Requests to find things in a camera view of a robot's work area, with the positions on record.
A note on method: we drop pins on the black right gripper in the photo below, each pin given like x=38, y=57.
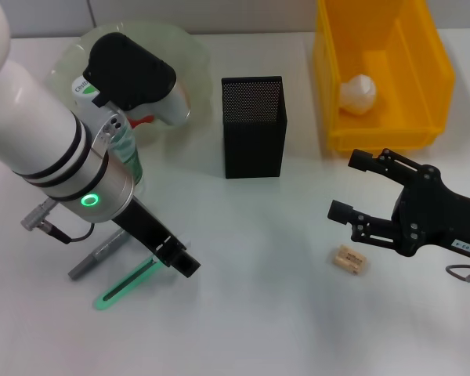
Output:
x=434, y=219

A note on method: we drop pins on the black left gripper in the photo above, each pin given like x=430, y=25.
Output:
x=141, y=221

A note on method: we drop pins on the green utility knife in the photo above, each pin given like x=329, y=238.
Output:
x=121, y=286

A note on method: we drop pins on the beige eraser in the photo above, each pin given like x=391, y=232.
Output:
x=348, y=260

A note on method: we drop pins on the grey pen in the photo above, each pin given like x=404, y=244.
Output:
x=86, y=266

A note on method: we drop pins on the white paper ball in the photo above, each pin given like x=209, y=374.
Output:
x=358, y=94

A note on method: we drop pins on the clear green-label water bottle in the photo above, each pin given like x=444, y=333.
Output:
x=127, y=152

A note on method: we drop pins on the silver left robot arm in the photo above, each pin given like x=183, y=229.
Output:
x=31, y=129

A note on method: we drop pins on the black mesh pen holder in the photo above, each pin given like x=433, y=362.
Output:
x=254, y=137

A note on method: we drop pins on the pale green fruit plate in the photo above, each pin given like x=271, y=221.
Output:
x=188, y=51

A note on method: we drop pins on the yellow plastic bin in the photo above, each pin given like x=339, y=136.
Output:
x=415, y=58

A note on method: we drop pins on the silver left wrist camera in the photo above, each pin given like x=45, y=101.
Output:
x=129, y=70

